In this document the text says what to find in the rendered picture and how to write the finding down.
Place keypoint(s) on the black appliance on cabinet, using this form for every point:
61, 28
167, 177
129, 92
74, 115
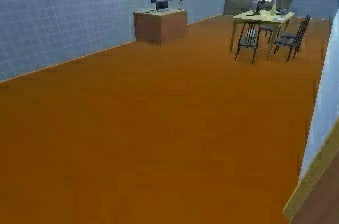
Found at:
161, 4

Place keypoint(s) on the grey pot on table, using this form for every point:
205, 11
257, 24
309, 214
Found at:
264, 4

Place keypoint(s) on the brown wooden cabinet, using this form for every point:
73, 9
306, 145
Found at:
160, 26

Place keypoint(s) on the pale wooden dining table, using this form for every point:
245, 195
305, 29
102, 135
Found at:
263, 16

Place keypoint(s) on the black slatted chair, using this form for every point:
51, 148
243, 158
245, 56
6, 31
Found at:
249, 38
292, 38
267, 30

